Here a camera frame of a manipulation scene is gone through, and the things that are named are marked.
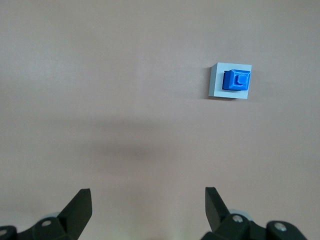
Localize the gray square base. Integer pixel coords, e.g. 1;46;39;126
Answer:
207;62;253;100

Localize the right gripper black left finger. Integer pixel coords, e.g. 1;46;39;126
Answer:
17;188;93;240

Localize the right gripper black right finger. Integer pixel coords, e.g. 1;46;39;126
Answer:
199;186;268;240

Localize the blue plastic part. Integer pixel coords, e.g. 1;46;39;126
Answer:
221;68;252;93

